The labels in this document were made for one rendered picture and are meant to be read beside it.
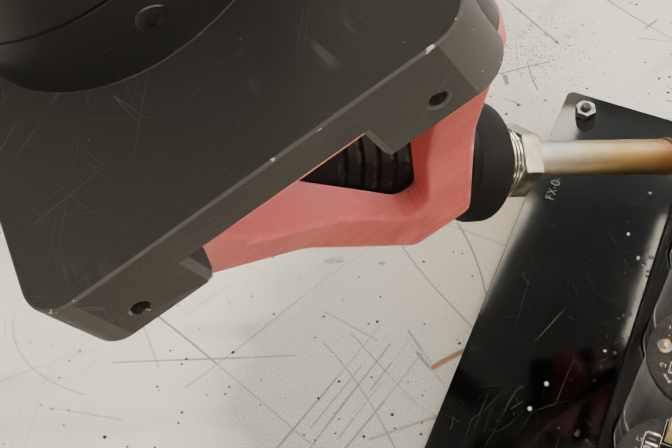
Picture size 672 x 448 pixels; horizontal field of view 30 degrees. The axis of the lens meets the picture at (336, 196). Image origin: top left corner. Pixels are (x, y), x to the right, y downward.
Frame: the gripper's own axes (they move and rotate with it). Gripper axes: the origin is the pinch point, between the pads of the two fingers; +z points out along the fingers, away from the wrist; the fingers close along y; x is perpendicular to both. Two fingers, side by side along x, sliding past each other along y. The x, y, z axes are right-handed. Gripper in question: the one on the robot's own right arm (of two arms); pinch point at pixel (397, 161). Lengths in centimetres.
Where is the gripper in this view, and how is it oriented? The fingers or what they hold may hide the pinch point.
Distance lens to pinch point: 24.6
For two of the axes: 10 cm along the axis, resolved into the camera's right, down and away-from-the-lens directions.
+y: -3.8, -7.5, 5.5
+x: -8.0, 5.6, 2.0
